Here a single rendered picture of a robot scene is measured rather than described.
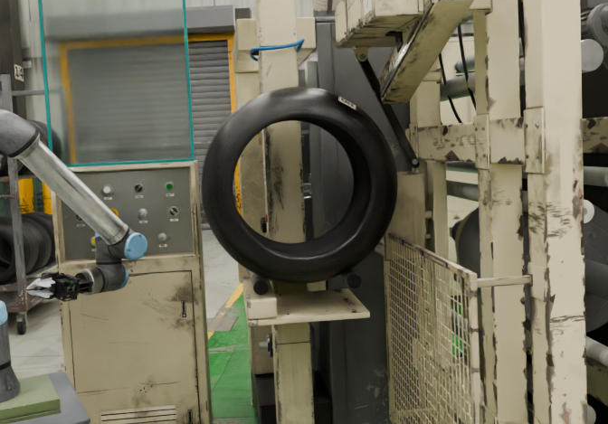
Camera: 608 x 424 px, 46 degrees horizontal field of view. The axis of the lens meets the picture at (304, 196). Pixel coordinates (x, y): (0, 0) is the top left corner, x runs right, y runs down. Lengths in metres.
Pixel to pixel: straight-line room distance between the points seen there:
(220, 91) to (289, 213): 9.08
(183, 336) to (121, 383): 0.30
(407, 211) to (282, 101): 0.65
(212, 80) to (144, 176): 8.71
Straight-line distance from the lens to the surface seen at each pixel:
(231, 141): 2.07
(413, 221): 2.48
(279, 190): 2.46
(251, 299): 2.14
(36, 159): 2.31
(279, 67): 2.47
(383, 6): 1.91
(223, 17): 11.19
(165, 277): 2.85
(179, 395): 2.97
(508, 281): 1.76
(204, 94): 11.53
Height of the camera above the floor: 1.32
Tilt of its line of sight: 4 degrees down
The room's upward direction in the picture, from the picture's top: 3 degrees counter-clockwise
